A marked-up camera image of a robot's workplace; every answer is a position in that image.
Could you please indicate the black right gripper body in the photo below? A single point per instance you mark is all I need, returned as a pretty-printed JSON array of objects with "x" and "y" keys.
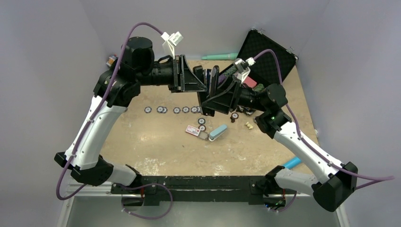
[{"x": 242, "y": 97}]

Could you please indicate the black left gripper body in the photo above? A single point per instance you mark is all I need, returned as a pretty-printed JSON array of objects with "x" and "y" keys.
[{"x": 175, "y": 86}]

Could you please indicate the black stapler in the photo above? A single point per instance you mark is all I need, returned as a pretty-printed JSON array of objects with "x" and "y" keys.
[{"x": 211, "y": 83}]

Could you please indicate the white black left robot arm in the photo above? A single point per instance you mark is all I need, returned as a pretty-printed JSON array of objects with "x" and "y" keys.
[{"x": 112, "y": 96}]

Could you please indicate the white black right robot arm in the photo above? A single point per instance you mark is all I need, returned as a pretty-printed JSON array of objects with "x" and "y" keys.
[{"x": 331, "y": 181}]

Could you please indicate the light blue stapler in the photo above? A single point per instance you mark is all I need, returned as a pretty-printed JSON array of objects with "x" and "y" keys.
[{"x": 217, "y": 132}]

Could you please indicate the pink card deck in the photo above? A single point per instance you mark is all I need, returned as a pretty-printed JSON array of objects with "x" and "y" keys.
[{"x": 249, "y": 82}]

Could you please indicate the poker chip row right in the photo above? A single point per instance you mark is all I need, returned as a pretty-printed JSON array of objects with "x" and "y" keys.
[{"x": 176, "y": 110}]

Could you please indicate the poker chip above box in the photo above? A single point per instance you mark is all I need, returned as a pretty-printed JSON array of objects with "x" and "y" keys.
[{"x": 201, "y": 121}]

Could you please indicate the cream chess piece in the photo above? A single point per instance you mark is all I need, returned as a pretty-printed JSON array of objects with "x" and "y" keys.
[{"x": 249, "y": 126}]

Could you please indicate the poker chip near box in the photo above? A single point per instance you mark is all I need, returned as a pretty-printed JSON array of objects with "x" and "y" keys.
[{"x": 202, "y": 127}]

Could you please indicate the black poker chip case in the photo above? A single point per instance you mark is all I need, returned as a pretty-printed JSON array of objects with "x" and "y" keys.
[{"x": 264, "y": 71}]

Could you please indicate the mint green tube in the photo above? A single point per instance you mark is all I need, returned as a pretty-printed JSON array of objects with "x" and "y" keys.
[{"x": 220, "y": 57}]

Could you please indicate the blue pen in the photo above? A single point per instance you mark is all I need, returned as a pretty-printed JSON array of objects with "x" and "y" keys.
[{"x": 295, "y": 161}]

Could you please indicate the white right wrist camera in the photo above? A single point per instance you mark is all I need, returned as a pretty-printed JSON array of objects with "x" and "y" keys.
[{"x": 243, "y": 68}]

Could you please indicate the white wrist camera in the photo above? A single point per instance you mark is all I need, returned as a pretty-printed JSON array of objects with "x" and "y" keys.
[
  {"x": 243, "y": 68},
  {"x": 170, "y": 42}
]

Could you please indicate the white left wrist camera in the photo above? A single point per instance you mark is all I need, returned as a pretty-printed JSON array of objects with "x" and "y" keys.
[{"x": 170, "y": 42}]

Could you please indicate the aluminium frame rail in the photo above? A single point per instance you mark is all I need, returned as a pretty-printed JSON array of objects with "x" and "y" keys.
[{"x": 98, "y": 207}]

